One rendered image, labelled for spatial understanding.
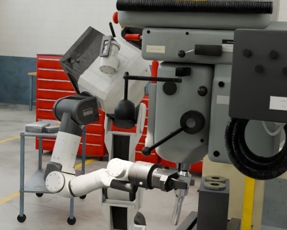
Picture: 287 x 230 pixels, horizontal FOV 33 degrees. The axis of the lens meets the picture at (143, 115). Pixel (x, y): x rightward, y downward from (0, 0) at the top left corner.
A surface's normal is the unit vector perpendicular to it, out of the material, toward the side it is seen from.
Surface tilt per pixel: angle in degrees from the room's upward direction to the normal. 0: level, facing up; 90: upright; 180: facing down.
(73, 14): 90
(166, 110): 90
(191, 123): 90
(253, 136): 90
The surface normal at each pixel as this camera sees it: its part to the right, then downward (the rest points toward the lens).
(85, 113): 0.72, 0.07
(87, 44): -0.12, -0.41
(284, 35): -0.35, 0.12
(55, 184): -0.45, -0.23
